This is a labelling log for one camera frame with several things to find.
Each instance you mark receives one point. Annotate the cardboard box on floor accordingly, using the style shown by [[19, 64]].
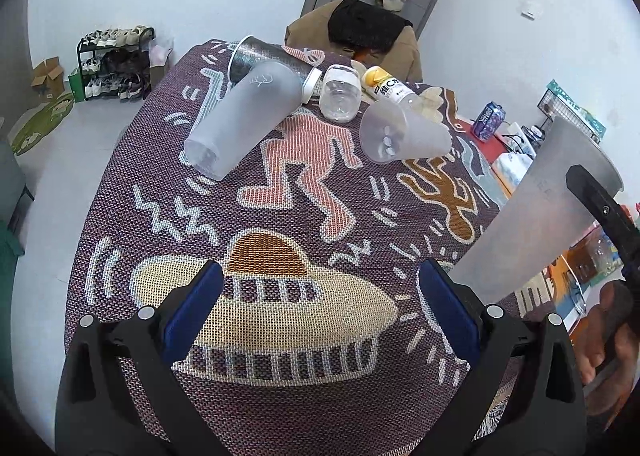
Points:
[[47, 79]]

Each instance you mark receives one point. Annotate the black wire wall basket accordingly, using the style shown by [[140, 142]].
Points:
[[556, 102]]

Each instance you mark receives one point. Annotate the person's right hand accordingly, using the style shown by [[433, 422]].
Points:
[[605, 399]]

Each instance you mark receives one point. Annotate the black shoe rack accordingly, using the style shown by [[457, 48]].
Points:
[[115, 63]]

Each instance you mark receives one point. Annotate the chair with tan coat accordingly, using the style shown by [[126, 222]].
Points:
[[311, 31]]

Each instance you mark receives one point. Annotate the amber liquid plastic bottle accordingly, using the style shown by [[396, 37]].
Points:
[[593, 256]]

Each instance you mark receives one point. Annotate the purple patterned woven blanket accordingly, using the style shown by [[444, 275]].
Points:
[[320, 343]]

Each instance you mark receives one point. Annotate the frosted cup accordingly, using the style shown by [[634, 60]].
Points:
[[252, 108], [387, 133], [535, 221]]

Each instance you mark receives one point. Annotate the purple drink can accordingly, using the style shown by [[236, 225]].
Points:
[[488, 122]]

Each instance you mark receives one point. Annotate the black garment on chair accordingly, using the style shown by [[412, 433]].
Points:
[[360, 26]]

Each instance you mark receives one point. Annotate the green floor mat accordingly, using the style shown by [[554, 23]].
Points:
[[42, 123]]

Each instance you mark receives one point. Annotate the clear plastic jar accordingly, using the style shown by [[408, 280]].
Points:
[[340, 95]]

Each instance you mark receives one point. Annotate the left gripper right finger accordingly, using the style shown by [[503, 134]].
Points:
[[546, 412]]

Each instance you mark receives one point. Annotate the white blue tissue pack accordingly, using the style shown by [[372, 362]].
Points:
[[511, 168]]

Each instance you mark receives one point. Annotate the yellow cap plastic bottle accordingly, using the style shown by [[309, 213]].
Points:
[[382, 85]]

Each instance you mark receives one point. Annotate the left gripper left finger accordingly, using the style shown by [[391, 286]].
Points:
[[95, 414]]

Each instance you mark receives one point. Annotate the dark patterned paper cup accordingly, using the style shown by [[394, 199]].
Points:
[[304, 63]]

